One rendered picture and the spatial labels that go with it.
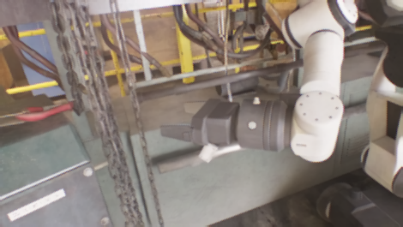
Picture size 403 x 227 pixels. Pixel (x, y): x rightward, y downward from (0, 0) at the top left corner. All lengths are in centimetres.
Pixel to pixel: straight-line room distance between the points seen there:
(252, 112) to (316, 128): 10
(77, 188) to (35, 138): 13
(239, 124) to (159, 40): 348
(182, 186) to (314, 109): 90
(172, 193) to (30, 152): 76
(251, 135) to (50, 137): 40
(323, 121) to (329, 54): 17
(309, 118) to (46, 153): 49
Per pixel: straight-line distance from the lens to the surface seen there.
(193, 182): 124
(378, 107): 94
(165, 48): 390
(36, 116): 65
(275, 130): 43
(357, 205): 131
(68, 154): 60
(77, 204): 63
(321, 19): 59
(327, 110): 42
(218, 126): 45
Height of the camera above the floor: 106
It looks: 24 degrees down
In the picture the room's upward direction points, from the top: 6 degrees counter-clockwise
